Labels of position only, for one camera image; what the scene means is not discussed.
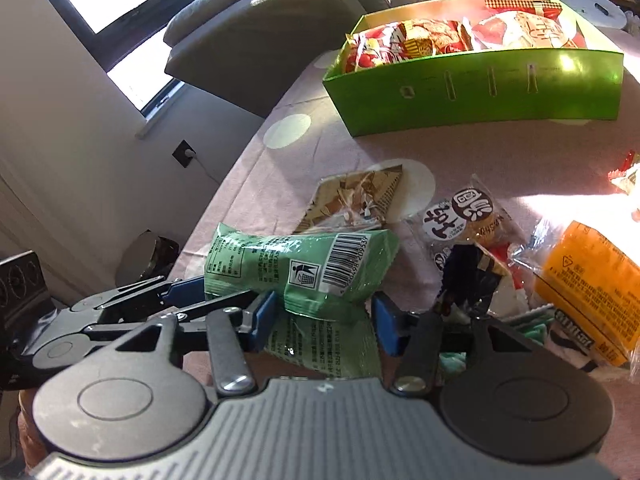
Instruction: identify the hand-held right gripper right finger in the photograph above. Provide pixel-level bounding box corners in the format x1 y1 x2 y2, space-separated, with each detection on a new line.
371 294 538 396

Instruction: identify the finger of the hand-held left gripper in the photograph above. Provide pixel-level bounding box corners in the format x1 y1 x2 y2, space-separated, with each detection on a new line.
82 290 261 342
70 274 207 318

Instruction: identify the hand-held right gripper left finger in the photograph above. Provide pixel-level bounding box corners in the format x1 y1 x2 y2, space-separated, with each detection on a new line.
107 290 278 395

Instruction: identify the green snack packet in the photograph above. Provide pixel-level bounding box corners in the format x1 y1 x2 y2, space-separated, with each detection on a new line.
500 305 558 346
204 222 401 322
262 307 386 382

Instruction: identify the black blue snack packet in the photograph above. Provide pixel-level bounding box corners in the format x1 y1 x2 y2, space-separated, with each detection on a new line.
436 242 512 317

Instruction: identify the brown patterned snack packet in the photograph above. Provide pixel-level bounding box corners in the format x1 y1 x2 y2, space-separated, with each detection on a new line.
294 164 405 235

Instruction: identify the brown round-label snack packet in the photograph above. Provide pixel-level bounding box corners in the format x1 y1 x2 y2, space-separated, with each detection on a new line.
417 174 528 271

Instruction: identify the green cardboard box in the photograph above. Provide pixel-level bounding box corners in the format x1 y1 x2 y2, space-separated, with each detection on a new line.
322 0 626 138

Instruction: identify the red white snack packet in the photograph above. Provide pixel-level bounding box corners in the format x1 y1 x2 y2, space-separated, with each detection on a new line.
341 27 408 75

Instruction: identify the small red yellow snack packet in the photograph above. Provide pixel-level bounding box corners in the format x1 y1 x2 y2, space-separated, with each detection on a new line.
607 150 640 196

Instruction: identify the red round-print snack packet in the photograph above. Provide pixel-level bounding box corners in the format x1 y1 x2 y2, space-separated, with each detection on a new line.
472 9 587 52

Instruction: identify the round dark object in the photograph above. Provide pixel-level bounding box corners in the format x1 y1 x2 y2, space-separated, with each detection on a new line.
116 230 180 288

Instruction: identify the pink dotted tablecloth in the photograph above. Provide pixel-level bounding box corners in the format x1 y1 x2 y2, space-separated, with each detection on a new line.
175 0 640 466

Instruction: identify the beige armchair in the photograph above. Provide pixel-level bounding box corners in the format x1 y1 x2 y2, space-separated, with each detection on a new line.
164 0 422 120

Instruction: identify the round white table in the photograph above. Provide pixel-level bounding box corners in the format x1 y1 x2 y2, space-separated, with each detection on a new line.
540 0 630 31

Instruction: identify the white power cable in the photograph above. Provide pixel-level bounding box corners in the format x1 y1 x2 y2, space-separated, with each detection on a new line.
187 152 223 186

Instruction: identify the black wall outlet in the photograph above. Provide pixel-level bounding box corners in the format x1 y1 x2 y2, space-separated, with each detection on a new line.
171 139 197 168

